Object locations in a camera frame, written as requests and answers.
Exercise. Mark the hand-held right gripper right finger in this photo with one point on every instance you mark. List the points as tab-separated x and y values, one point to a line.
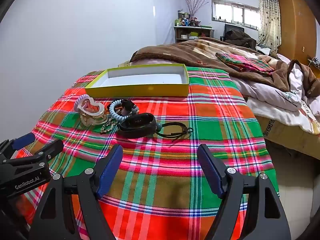
210	172

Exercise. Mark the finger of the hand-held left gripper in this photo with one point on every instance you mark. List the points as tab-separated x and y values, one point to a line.
50	150
23	140

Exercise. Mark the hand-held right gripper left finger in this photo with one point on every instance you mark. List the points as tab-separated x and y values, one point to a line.
110	172

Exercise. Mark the gold rhinestone hair clip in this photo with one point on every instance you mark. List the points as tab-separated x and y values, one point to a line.
107	128

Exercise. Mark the black smart band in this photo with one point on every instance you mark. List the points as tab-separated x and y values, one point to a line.
135	131

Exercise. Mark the cream hair claw clip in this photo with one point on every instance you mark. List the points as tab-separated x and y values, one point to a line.
96	116

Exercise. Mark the yellow cardboard box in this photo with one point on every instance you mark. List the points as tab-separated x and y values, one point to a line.
137	90

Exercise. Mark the plaid bedsheet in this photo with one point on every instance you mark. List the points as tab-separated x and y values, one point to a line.
175	110

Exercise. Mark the white quilt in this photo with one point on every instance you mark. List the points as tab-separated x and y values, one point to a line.
270	95

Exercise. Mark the folded plaid cloth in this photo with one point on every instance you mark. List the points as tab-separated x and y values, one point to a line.
242	62

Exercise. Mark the pink quilt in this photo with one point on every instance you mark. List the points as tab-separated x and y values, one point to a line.
155	61

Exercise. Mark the brown blanket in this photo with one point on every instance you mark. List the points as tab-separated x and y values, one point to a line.
190	52

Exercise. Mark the dark jacket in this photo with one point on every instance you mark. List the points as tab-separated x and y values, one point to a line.
240	38

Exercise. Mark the wooden shelf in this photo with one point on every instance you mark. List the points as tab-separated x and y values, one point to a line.
180	30

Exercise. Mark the black monitor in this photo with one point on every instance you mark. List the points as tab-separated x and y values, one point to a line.
231	27

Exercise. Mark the group of bottles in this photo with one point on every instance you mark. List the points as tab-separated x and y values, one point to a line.
185	21

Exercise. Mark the window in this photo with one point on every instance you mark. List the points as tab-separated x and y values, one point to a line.
235	12

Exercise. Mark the patterned curtain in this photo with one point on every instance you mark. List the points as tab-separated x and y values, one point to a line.
270	17

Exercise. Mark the dried flower branches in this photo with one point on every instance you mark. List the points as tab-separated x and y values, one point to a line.
195	5

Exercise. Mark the wooden wardrobe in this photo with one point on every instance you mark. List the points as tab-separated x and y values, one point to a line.
295	25

